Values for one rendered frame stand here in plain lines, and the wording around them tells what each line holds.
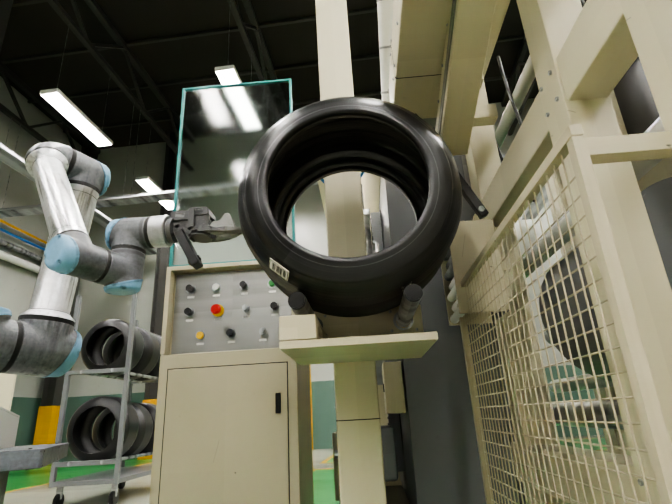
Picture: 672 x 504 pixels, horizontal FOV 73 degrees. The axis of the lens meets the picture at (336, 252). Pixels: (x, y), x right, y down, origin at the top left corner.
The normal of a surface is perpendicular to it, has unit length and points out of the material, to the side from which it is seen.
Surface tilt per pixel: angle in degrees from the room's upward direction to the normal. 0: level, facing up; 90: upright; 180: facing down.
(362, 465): 90
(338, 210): 90
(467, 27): 162
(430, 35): 180
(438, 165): 89
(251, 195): 91
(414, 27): 180
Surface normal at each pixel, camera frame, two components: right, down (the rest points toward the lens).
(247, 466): -0.07, -0.33
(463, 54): 0.03, 0.79
